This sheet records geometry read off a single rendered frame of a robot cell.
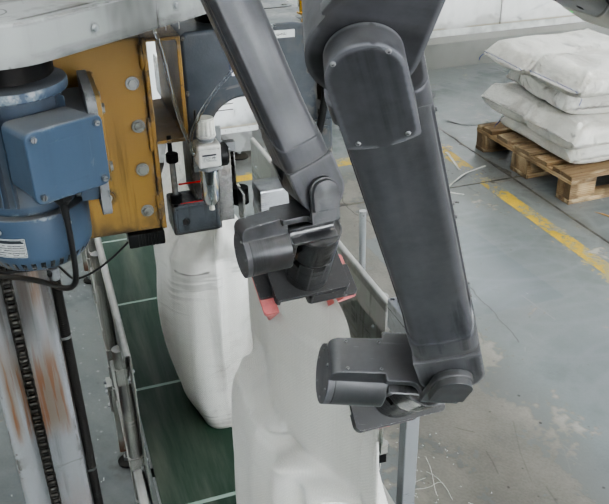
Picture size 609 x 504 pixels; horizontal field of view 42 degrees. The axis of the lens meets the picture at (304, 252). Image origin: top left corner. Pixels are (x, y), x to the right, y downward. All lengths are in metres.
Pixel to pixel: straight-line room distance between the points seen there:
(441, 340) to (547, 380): 2.09
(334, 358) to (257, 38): 0.35
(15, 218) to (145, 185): 0.28
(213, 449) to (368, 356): 1.14
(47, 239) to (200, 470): 0.84
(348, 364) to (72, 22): 0.56
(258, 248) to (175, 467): 0.96
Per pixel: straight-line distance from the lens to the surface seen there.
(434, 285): 0.59
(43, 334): 1.48
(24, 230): 1.09
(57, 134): 0.99
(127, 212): 1.32
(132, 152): 1.28
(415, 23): 0.39
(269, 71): 0.88
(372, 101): 0.40
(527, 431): 2.52
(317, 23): 0.39
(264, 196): 1.35
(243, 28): 0.87
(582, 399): 2.69
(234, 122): 4.25
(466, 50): 6.17
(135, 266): 2.59
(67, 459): 1.65
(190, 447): 1.86
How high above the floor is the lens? 1.61
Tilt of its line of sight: 28 degrees down
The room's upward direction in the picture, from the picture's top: 1 degrees counter-clockwise
